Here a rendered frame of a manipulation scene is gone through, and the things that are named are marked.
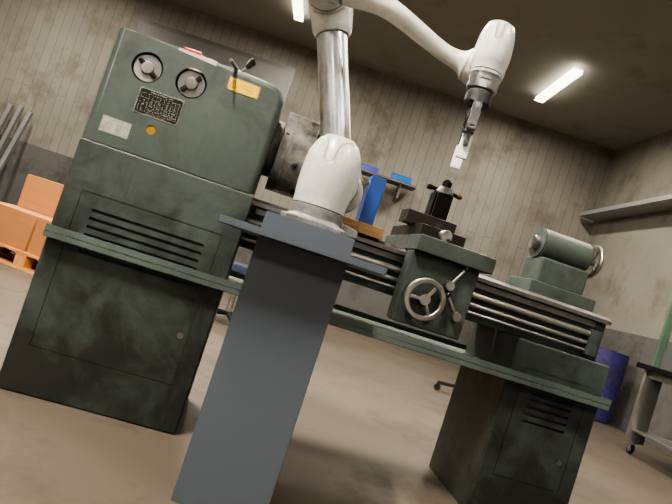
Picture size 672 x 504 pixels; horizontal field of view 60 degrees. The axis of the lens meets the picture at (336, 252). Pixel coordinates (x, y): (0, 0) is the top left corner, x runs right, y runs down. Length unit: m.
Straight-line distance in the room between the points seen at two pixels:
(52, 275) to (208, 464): 0.86
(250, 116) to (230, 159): 0.16
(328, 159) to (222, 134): 0.55
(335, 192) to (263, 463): 0.75
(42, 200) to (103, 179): 3.16
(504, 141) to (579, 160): 1.24
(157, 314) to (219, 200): 0.44
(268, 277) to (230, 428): 0.41
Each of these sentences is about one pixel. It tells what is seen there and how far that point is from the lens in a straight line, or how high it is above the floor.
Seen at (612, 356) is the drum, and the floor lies 0.75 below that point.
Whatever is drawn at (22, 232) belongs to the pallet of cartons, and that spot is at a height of 0.26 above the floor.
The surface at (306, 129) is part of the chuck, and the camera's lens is 2.21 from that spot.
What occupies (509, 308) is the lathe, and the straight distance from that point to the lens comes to 2.37.
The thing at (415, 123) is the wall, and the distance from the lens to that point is 9.48.
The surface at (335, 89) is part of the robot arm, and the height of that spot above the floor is 1.25.
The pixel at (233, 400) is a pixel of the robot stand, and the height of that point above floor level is 0.30.
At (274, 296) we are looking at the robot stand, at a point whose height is 0.59.
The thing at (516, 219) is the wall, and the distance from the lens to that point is 9.64.
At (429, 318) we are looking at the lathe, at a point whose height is 0.65.
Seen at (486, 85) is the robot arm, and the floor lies 1.33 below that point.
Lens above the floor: 0.70
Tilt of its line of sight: 2 degrees up
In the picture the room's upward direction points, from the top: 18 degrees clockwise
